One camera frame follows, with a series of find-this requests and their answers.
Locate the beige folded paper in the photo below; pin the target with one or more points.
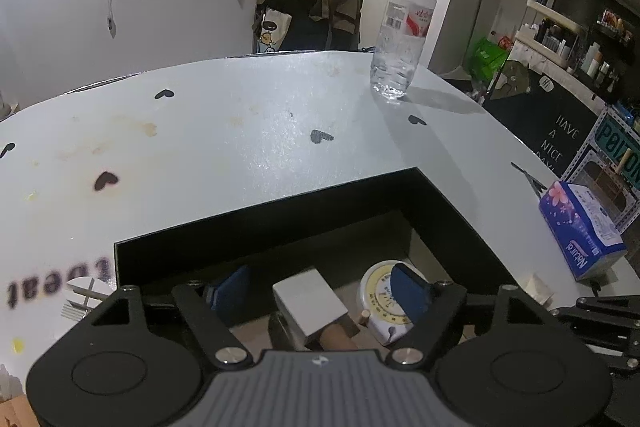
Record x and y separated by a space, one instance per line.
537 291

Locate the black lettered sign board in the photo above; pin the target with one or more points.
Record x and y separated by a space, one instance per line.
555 127

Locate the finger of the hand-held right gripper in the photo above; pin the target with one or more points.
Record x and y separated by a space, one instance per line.
610 302
615 337

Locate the white heart-print tablecloth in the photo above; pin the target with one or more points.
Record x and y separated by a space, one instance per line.
225 147

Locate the white rectangular block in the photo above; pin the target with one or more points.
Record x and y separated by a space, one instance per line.
307 302

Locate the white cartoon tote bag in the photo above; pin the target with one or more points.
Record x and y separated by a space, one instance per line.
272 32

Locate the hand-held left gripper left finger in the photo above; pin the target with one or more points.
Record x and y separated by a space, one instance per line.
227 289

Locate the black box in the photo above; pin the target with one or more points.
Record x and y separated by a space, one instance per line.
300 217

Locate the white shelf with bottles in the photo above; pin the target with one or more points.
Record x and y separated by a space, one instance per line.
550 37

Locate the mop stick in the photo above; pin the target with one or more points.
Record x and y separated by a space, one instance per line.
483 7

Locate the black metal clip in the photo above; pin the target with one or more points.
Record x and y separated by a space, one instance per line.
530 179

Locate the green plate sign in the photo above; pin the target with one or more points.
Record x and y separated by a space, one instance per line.
622 152

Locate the blue tissue pack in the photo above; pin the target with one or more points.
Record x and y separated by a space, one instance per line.
580 227

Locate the black chair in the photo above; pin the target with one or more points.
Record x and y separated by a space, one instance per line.
300 27

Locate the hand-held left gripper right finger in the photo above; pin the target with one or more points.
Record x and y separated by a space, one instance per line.
407 294

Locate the clear plastic water bottle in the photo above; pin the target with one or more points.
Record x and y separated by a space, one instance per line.
402 32

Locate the green shopping bag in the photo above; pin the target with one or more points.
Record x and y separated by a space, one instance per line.
487 57

